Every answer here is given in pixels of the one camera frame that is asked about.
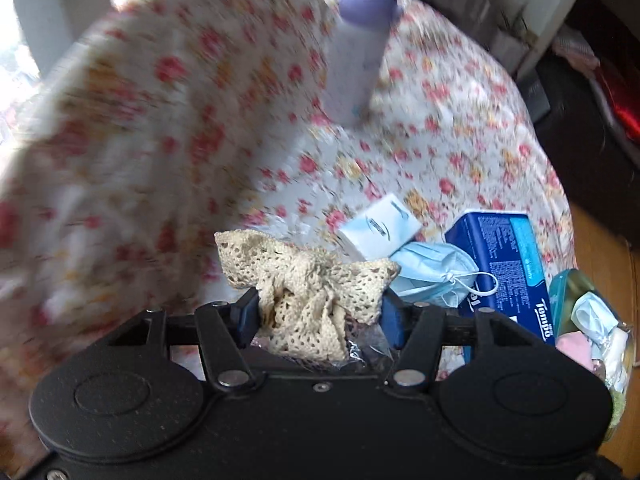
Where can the blue tissue pack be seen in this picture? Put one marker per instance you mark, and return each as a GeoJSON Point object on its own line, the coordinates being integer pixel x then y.
{"type": "Point", "coordinates": [505, 260]}

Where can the pink cloth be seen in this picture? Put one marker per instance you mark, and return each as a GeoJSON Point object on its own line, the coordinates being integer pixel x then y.
{"type": "Point", "coordinates": [575, 350]}

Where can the folded pink towels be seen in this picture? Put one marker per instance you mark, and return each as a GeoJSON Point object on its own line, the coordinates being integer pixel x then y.
{"type": "Point", "coordinates": [577, 50]}

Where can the teal container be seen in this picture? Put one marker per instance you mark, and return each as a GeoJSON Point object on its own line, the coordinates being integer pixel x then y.
{"type": "Point", "coordinates": [562, 300]}

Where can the small white box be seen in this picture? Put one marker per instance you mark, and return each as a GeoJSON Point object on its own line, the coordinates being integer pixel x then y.
{"type": "Point", "coordinates": [380, 230]}

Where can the floral tablecloth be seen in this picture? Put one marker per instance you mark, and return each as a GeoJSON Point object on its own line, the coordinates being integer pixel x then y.
{"type": "Point", "coordinates": [150, 160]}

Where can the beige lace cloth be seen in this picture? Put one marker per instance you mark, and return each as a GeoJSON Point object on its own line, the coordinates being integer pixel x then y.
{"type": "Point", "coordinates": [300, 290]}

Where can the clear plastic wrap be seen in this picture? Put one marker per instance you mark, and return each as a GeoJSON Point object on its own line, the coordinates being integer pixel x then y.
{"type": "Point", "coordinates": [372, 352]}

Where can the blue face mask white loops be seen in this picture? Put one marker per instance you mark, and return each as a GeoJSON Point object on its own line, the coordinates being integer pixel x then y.
{"type": "Point", "coordinates": [435, 275]}

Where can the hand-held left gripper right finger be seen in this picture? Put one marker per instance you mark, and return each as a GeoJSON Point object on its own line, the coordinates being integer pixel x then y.
{"type": "Point", "coordinates": [392, 322]}

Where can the white sponge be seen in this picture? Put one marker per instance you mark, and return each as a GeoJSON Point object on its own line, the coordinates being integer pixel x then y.
{"type": "Point", "coordinates": [616, 360]}

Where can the white tube purple cap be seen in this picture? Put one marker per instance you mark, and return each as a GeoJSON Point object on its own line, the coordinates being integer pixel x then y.
{"type": "Point", "coordinates": [357, 55]}

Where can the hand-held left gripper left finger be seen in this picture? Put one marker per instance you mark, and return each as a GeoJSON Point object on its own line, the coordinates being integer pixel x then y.
{"type": "Point", "coordinates": [247, 320]}

